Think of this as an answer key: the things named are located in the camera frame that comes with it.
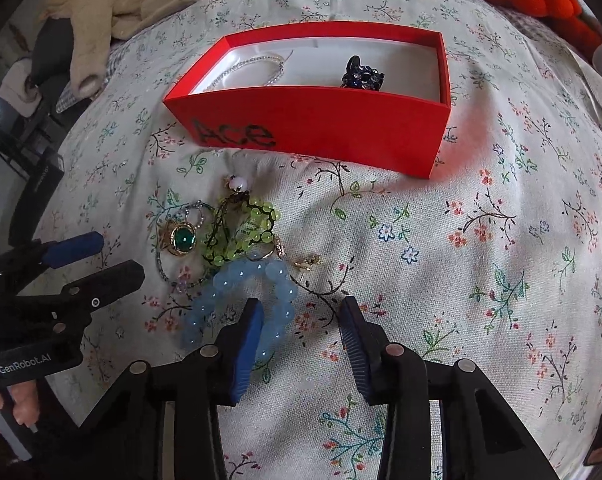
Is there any light blue bead bracelet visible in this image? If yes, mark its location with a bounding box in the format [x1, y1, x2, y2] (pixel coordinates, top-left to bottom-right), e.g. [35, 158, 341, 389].
[181, 257, 299, 363]

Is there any small gold charm earring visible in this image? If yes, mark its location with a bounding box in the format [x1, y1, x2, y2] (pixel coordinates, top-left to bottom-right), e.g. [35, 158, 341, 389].
[293, 254, 322, 272]

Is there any gold ring green stone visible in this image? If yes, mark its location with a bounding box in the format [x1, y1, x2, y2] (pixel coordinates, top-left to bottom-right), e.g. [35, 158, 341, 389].
[160, 220, 197, 257]

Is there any green bead black cord bracelet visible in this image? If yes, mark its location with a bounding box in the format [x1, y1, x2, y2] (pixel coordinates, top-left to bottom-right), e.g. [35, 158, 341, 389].
[200, 173, 283, 269]

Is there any black hair claw clip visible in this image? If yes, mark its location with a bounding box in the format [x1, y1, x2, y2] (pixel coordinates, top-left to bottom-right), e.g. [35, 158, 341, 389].
[341, 55, 385, 91]

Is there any white pearl bead bracelet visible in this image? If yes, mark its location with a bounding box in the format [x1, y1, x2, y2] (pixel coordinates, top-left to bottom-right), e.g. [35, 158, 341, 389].
[202, 49, 295, 94]

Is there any left human hand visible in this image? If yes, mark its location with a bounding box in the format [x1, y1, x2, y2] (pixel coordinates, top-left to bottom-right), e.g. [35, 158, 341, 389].
[0, 378, 42, 436]

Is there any dark chair beside bed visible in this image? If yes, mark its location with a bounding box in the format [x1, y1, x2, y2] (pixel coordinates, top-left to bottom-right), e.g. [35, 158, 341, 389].
[0, 18, 91, 178]

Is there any grey checked bed sheet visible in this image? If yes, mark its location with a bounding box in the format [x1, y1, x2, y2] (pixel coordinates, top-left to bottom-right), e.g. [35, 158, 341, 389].
[54, 41, 126, 114]

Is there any floral white duvet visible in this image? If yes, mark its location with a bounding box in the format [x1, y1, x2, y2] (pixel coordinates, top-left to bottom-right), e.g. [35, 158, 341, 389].
[36, 0, 602, 479]

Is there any red Ace cardboard box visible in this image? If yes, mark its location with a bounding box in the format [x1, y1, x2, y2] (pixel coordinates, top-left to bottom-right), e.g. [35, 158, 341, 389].
[163, 21, 452, 179]

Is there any orange plush pumpkin toy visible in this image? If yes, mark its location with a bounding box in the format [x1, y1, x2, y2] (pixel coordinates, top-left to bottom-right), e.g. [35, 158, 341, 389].
[486, 0, 602, 62]

